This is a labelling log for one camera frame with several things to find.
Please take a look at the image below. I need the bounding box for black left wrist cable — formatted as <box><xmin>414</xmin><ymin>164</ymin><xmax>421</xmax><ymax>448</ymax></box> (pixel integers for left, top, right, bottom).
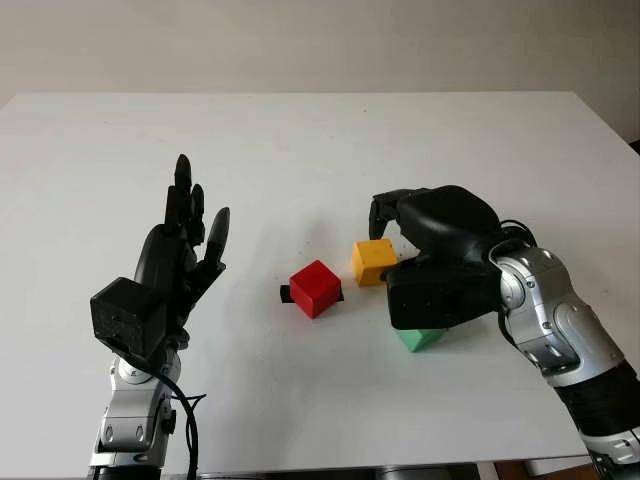
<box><xmin>114</xmin><ymin>349</ymin><xmax>207</xmax><ymax>480</ymax></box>

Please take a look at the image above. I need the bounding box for black tape strip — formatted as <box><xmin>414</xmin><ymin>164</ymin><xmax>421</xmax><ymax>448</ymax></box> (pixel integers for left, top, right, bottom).
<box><xmin>279</xmin><ymin>285</ymin><xmax>346</xmax><ymax>304</ymax></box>

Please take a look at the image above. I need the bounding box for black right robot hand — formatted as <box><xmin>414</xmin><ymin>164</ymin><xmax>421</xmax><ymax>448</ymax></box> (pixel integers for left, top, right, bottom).
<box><xmin>368</xmin><ymin>184</ymin><xmax>504</xmax><ymax>280</ymax></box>

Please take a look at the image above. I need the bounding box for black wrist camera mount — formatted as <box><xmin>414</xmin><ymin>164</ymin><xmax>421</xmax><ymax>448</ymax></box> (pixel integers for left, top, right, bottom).
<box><xmin>385</xmin><ymin>257</ymin><xmax>501</xmax><ymax>331</ymax></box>
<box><xmin>89</xmin><ymin>277</ymin><xmax>169</xmax><ymax>361</ymax></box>

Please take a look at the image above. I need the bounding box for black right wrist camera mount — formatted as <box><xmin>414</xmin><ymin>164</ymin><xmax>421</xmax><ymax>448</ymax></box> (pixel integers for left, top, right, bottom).
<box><xmin>385</xmin><ymin>257</ymin><xmax>501</xmax><ymax>331</ymax></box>

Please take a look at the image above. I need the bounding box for yellow wooden block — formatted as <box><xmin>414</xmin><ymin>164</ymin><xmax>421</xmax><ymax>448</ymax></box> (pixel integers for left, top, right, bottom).
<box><xmin>351</xmin><ymin>238</ymin><xmax>400</xmax><ymax>288</ymax></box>

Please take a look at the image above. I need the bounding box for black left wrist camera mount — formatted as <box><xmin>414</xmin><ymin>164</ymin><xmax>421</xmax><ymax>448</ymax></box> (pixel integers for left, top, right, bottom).
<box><xmin>89</xmin><ymin>277</ymin><xmax>169</xmax><ymax>361</ymax></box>

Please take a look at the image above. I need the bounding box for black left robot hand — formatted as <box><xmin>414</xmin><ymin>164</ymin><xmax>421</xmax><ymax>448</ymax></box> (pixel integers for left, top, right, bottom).
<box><xmin>133</xmin><ymin>153</ymin><xmax>232</xmax><ymax>351</ymax></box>

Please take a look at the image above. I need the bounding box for green wooden block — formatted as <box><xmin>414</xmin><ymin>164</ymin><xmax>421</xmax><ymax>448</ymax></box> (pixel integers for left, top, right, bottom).
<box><xmin>391</xmin><ymin>327</ymin><xmax>448</xmax><ymax>354</ymax></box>

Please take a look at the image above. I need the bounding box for red wooden block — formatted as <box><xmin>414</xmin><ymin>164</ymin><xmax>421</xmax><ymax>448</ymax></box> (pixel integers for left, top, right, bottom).
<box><xmin>289</xmin><ymin>259</ymin><xmax>344</xmax><ymax>319</ymax></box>

